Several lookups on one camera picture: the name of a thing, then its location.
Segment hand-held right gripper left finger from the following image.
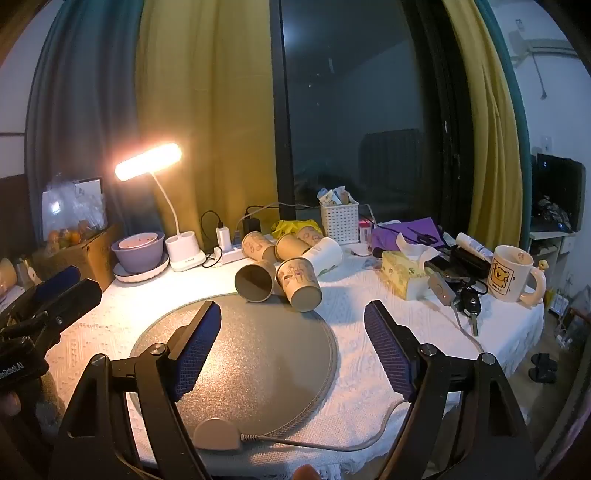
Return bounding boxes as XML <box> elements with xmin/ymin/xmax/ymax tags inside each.
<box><xmin>50</xmin><ymin>300</ymin><xmax>222</xmax><ymax>480</ymax></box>

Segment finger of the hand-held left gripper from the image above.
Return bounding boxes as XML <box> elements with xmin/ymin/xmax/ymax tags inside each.
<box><xmin>25</xmin><ymin>278</ymin><xmax>103</xmax><ymax>346</ymax></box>
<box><xmin>33</xmin><ymin>265</ymin><xmax>80</xmax><ymax>298</ymax></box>

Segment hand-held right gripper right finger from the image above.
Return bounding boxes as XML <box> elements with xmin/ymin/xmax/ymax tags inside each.
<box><xmin>364</xmin><ymin>300</ymin><xmax>539</xmax><ymax>480</ymax></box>

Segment brown printed paper cup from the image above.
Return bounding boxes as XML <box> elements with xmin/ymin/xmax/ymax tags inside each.
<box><xmin>295</xmin><ymin>227</ymin><xmax>326</xmax><ymax>247</ymax></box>
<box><xmin>234</xmin><ymin>259</ymin><xmax>278</xmax><ymax>303</ymax></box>
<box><xmin>276</xmin><ymin>258</ymin><xmax>322</xmax><ymax>312</ymax></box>
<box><xmin>275</xmin><ymin>233</ymin><xmax>311</xmax><ymax>261</ymax></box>
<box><xmin>241</xmin><ymin>231</ymin><xmax>277</xmax><ymax>264</ymax></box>

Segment white paper cup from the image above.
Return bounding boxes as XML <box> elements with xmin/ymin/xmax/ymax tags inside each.
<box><xmin>301</xmin><ymin>237</ymin><xmax>344</xmax><ymax>277</ymax></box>

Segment person's left hand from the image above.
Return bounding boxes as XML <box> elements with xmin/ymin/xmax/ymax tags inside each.
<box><xmin>0</xmin><ymin>391</ymin><xmax>22</xmax><ymax>418</ymax></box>

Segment oranges in box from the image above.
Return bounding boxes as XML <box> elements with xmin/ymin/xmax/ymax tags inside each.
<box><xmin>46</xmin><ymin>228</ymin><xmax>94</xmax><ymax>253</ymax></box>

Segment cardboard box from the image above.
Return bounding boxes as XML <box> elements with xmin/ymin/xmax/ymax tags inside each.
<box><xmin>31</xmin><ymin>224</ymin><xmax>123</xmax><ymax>292</ymax></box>

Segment round grey table mat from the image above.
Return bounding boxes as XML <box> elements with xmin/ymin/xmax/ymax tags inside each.
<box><xmin>129</xmin><ymin>293</ymin><xmax>340</xmax><ymax>432</ymax></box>

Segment white tablecloth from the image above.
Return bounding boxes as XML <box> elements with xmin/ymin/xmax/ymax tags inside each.
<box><xmin>46</xmin><ymin>244</ymin><xmax>546</xmax><ymax>480</ymax></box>

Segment white plate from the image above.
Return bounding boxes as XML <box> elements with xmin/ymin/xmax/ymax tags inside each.
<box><xmin>113</xmin><ymin>251</ymin><xmax>171</xmax><ymax>284</ymax></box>

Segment clear plastic bag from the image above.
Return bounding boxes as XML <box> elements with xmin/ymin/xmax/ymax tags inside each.
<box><xmin>41</xmin><ymin>176</ymin><xmax>110</xmax><ymax>241</ymax></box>

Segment purple bowl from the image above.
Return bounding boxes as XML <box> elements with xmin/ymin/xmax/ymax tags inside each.
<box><xmin>111</xmin><ymin>231</ymin><xmax>166</xmax><ymax>274</ymax></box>

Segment yellow tissue box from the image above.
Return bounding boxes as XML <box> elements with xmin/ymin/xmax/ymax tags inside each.
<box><xmin>381</xmin><ymin>233</ymin><xmax>438</xmax><ymax>301</ymax></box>

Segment round white puck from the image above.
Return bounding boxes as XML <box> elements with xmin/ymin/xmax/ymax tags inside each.
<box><xmin>193</xmin><ymin>417</ymin><xmax>243</xmax><ymax>452</ymax></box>

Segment black car key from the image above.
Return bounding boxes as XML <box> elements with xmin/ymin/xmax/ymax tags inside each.
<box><xmin>455</xmin><ymin>285</ymin><xmax>482</xmax><ymax>337</ymax></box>

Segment white power strip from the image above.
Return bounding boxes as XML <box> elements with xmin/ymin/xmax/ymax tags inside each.
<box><xmin>203</xmin><ymin>246</ymin><xmax>245</xmax><ymax>267</ymax></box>

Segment black case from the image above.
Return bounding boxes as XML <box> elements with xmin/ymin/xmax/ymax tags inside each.
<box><xmin>449</xmin><ymin>247</ymin><xmax>491</xmax><ymax>279</ymax></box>

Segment purple cloth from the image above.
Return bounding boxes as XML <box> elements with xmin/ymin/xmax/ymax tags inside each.
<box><xmin>371</xmin><ymin>217</ymin><xmax>445</xmax><ymax>253</ymax></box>

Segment white tube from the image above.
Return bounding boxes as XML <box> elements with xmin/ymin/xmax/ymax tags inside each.
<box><xmin>455</xmin><ymin>232</ymin><xmax>495</xmax><ymax>260</ymax></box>

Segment white plastic basket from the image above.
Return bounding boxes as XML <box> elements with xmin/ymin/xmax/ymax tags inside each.
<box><xmin>320</xmin><ymin>200</ymin><xmax>360</xmax><ymax>245</ymax></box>

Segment cream bear mug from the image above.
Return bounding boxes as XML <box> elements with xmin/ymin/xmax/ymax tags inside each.
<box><xmin>488</xmin><ymin>245</ymin><xmax>547</xmax><ymax>307</ymax></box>

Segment white desk lamp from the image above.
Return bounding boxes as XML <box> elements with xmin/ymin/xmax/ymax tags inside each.
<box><xmin>115</xmin><ymin>143</ymin><xmax>209</xmax><ymax>273</ymax></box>

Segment pair of dark slippers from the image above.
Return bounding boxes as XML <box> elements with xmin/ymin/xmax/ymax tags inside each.
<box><xmin>527</xmin><ymin>353</ymin><xmax>560</xmax><ymax>383</ymax></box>

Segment yellow cloth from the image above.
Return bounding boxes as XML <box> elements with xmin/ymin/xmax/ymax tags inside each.
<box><xmin>271</xmin><ymin>219</ymin><xmax>322</xmax><ymax>240</ymax></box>

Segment packets in basket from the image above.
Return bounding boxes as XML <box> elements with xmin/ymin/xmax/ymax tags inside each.
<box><xmin>317</xmin><ymin>185</ymin><xmax>357</xmax><ymax>206</ymax></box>

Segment white side desk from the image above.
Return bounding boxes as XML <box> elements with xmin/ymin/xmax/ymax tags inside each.
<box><xmin>529</xmin><ymin>228</ymin><xmax>578</xmax><ymax>280</ymax></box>

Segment black monitor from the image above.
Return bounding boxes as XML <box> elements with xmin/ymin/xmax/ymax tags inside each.
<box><xmin>531</xmin><ymin>154</ymin><xmax>588</xmax><ymax>232</ymax></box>

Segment yellow curtain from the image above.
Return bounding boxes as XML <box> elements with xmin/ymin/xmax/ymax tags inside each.
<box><xmin>442</xmin><ymin>0</ymin><xmax>525</xmax><ymax>241</ymax></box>
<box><xmin>135</xmin><ymin>0</ymin><xmax>280</xmax><ymax>234</ymax></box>

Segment white air conditioner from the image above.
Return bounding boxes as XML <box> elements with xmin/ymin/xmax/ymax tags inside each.
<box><xmin>525</xmin><ymin>39</ymin><xmax>581</xmax><ymax>57</ymax></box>

